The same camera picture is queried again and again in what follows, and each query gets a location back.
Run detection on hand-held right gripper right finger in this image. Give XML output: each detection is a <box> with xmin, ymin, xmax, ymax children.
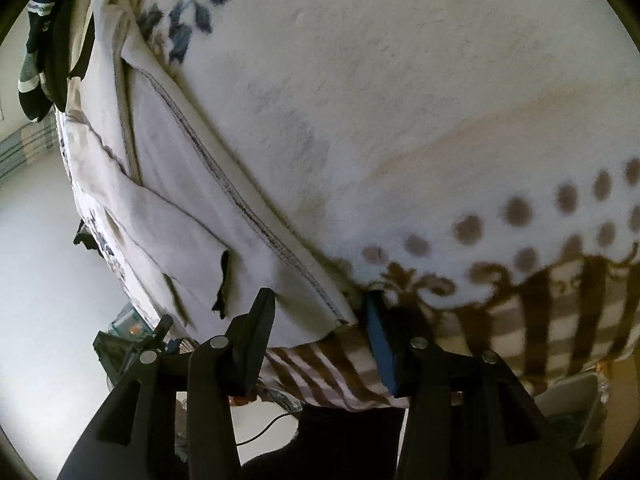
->
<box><xmin>364</xmin><ymin>291</ymin><xmax>585</xmax><ymax>480</ymax></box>

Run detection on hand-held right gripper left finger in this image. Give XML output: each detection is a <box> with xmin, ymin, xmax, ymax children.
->
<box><xmin>56</xmin><ymin>287</ymin><xmax>277</xmax><ymax>480</ymax></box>

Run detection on white small garment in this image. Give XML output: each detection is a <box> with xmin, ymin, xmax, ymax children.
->
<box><xmin>64</xmin><ymin>0</ymin><xmax>362</xmax><ymax>342</ymax></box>

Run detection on dark cloth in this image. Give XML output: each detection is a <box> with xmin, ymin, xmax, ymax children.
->
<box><xmin>240</xmin><ymin>404</ymin><xmax>407</xmax><ymax>480</ymax></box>

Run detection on clear plastic box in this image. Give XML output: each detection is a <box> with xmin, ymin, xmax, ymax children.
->
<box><xmin>93</xmin><ymin>302</ymin><xmax>153</xmax><ymax>381</ymax></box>

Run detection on white patterned fleece blanket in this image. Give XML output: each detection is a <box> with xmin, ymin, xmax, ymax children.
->
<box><xmin>59</xmin><ymin>0</ymin><xmax>640</xmax><ymax>411</ymax></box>

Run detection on striped curtain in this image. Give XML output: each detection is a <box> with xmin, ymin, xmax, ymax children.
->
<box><xmin>0</xmin><ymin>115</ymin><xmax>62</xmax><ymax>178</ymax></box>

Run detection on dark green striped garment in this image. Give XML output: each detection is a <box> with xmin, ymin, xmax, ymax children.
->
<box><xmin>17</xmin><ymin>0</ymin><xmax>96</xmax><ymax>122</ymax></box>

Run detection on black cable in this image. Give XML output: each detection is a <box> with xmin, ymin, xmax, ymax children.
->
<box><xmin>235</xmin><ymin>411</ymin><xmax>300</xmax><ymax>447</ymax></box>

